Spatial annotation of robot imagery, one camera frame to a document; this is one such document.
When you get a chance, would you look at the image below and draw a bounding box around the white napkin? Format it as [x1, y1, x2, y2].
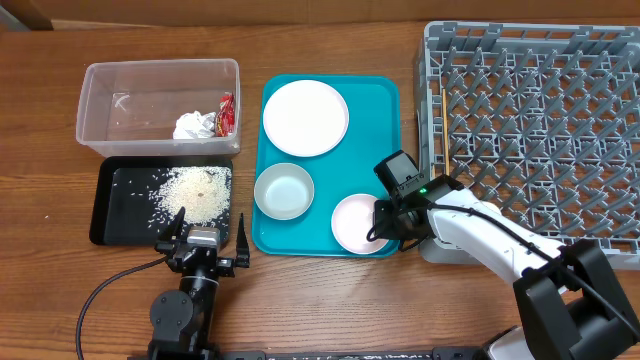
[173, 111, 217, 140]

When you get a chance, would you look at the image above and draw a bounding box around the white cup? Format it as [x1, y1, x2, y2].
[481, 201, 501, 215]

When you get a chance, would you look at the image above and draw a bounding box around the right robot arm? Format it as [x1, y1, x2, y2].
[366, 150, 639, 360]

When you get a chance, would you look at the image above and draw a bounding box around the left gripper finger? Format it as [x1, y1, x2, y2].
[157, 207, 186, 243]
[236, 213, 250, 258]

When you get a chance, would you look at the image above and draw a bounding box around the red snack wrapper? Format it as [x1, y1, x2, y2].
[216, 93, 235, 137]

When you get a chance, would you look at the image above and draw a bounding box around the white pink bowl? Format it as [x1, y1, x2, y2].
[331, 194, 388, 255]

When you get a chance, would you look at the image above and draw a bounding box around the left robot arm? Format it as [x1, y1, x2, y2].
[148, 208, 250, 359]

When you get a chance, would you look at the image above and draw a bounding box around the teal serving tray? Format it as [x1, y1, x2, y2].
[251, 74, 402, 257]

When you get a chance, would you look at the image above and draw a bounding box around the clear plastic waste bin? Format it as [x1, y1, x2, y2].
[76, 58, 242, 157]

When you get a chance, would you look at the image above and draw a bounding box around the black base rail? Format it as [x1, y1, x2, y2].
[127, 345, 491, 360]

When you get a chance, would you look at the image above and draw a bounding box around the wooden chopstick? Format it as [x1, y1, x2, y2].
[442, 89, 451, 175]

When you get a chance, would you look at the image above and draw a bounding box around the white rice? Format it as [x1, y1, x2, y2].
[112, 165, 233, 232]

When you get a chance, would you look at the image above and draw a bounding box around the grey bowl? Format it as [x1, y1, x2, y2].
[254, 163, 315, 221]

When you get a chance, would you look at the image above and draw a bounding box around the large white plate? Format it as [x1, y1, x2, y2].
[263, 80, 350, 157]

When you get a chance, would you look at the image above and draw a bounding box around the black plastic tray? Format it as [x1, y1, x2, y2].
[89, 155, 232, 247]

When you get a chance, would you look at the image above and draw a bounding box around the grey dishwasher rack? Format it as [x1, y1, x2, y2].
[414, 21, 639, 270]

